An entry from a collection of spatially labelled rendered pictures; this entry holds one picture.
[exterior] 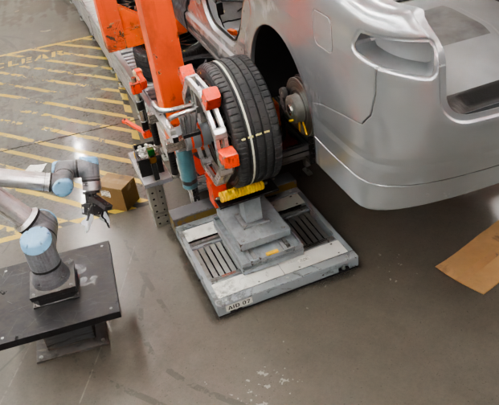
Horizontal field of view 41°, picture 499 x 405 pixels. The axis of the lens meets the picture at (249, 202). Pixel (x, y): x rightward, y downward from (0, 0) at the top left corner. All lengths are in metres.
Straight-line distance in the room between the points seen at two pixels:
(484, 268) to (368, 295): 0.64
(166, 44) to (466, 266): 1.99
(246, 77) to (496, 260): 1.68
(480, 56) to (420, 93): 1.25
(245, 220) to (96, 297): 0.94
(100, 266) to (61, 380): 0.60
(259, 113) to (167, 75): 0.72
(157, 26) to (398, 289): 1.86
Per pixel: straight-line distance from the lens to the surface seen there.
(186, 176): 3.63
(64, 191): 3.22
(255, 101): 3.19
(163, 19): 3.60
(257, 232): 3.70
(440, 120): 2.60
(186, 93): 3.53
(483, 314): 3.54
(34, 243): 3.34
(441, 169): 2.76
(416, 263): 3.79
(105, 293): 3.43
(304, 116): 3.50
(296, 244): 3.71
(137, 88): 5.02
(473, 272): 3.75
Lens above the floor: 2.47
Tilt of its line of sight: 35 degrees down
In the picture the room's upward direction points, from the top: 9 degrees counter-clockwise
